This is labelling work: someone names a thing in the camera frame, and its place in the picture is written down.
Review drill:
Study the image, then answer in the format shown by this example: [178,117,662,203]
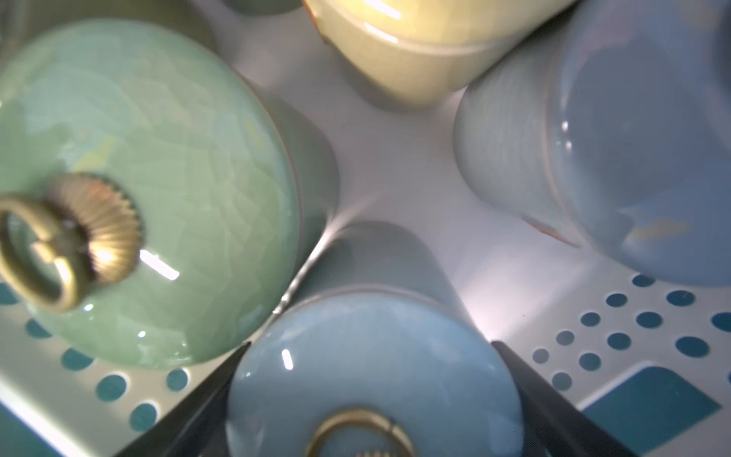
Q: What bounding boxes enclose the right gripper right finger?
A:
[491,340,634,457]

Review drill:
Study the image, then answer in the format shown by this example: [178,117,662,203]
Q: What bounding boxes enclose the green tea canister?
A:
[1,19,340,369]

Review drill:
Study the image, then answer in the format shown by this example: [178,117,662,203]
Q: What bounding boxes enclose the yellow tea canister back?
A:
[304,0,573,110]

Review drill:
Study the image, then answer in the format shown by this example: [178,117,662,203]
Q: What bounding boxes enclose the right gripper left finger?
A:
[118,343,251,456]

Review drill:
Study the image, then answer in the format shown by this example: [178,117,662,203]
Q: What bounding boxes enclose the grey-blue tea canister back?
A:
[453,1,730,287]

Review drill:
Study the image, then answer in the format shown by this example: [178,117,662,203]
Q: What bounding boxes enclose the pale blue tea canister front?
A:
[226,221,525,456]

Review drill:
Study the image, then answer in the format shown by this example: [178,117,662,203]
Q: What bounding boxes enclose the white perforated plastic basket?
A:
[0,0,731,457]

